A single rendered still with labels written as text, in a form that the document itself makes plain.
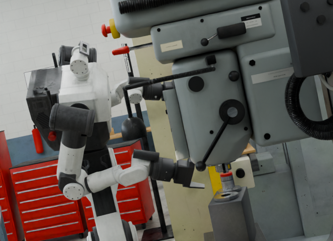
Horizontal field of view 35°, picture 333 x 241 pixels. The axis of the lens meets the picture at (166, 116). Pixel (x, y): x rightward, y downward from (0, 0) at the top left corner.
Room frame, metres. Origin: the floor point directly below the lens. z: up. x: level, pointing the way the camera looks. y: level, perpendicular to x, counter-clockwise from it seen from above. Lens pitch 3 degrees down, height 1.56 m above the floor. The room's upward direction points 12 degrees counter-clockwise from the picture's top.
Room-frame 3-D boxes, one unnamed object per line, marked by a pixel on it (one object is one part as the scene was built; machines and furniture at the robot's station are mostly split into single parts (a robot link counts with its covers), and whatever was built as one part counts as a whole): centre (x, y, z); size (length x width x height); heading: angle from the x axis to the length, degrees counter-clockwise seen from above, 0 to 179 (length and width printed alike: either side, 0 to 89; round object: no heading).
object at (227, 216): (1.93, -0.16, 1.04); 0.22 x 0.12 x 0.20; 165
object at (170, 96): (1.58, -0.02, 1.45); 0.04 x 0.04 x 0.21; 87
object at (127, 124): (1.52, 0.10, 1.46); 0.07 x 0.07 x 0.06
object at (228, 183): (1.98, -0.17, 1.16); 0.05 x 0.05 x 0.05
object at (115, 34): (1.58, 0.10, 1.76); 0.06 x 0.02 x 0.06; 177
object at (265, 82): (1.56, -0.33, 1.47); 0.24 x 0.19 x 0.26; 177
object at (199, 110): (1.57, -0.14, 1.47); 0.21 x 0.19 x 0.32; 177
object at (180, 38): (1.57, -0.18, 1.68); 0.34 x 0.24 x 0.10; 87
